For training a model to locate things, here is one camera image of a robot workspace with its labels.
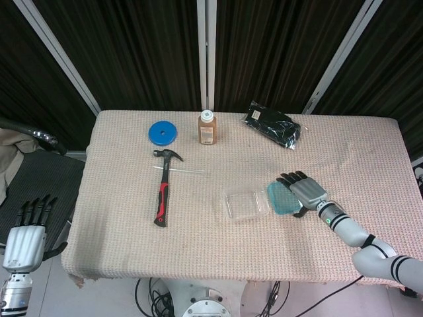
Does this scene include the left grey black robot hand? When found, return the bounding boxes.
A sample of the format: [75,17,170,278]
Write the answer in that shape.
[2,195,69,274]

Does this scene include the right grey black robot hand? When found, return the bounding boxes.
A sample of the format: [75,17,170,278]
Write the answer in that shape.
[276,170,330,219]

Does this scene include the teal container lid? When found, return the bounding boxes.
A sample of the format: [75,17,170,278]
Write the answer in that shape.
[266,181,304,216]

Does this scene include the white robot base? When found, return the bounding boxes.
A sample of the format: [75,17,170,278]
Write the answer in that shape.
[165,279,247,317]

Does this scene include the clear plastic container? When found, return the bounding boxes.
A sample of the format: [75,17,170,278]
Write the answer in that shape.
[225,189,270,221]

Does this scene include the black item in plastic bag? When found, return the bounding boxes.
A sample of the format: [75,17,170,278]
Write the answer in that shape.
[240,100,302,151]

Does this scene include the black office chair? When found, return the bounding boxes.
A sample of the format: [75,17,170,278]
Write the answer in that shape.
[0,118,87,262]

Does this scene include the beige jacket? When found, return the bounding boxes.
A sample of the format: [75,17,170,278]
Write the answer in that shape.
[0,127,37,204]

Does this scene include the black white printed sign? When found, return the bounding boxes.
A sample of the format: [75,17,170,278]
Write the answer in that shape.
[412,158,423,199]

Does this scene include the brown juice bottle white cap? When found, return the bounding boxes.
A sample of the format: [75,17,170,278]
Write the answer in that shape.
[197,109,219,145]

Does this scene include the clear thin plastic tube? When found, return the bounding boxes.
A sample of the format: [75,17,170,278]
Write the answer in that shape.
[152,166,204,174]

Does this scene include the beige waffle tablecloth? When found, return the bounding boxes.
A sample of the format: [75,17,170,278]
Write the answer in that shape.
[61,110,423,288]

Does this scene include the black red claw hammer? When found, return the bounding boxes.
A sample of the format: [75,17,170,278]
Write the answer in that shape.
[153,149,184,228]

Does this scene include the blue round disc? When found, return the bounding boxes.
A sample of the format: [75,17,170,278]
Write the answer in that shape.
[147,121,179,147]

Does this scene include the black cable bundle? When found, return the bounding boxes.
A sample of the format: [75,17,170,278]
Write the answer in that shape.
[134,277,176,317]
[257,277,364,317]

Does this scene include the white metal frame post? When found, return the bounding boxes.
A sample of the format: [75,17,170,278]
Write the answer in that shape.
[13,0,102,116]
[303,0,384,115]
[196,0,216,112]

